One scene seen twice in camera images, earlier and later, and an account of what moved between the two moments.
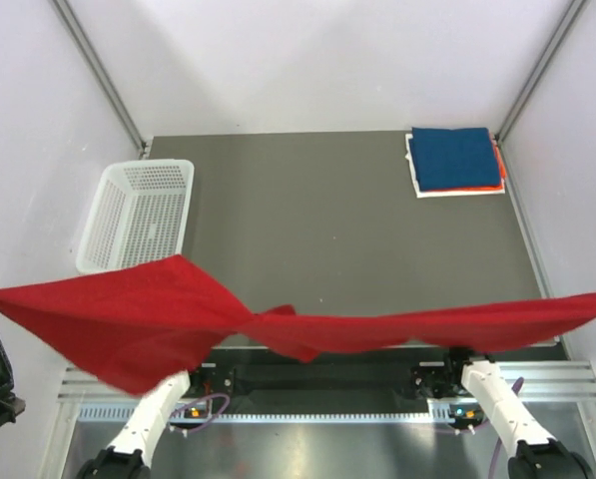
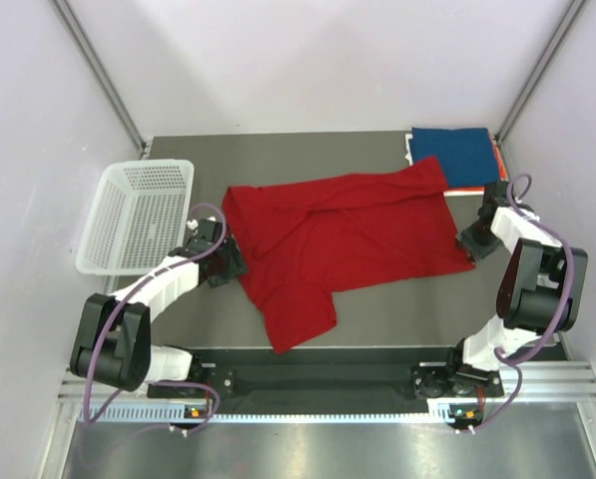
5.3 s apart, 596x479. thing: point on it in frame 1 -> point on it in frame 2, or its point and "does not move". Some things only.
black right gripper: x=377 y=373 does not move
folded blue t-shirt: x=454 y=158 does not move
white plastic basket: x=139 y=216 does not move
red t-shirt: x=149 y=324 -> x=298 y=241
